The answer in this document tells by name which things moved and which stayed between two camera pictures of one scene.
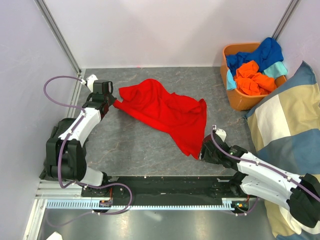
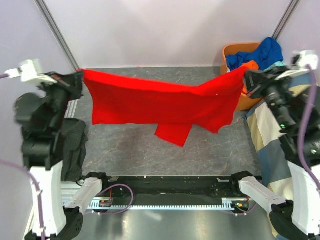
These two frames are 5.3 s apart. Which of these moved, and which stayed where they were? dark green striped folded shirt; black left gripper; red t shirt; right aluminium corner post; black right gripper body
Moved: black left gripper; red t shirt; black right gripper body
Stayed: right aluminium corner post; dark green striped folded shirt
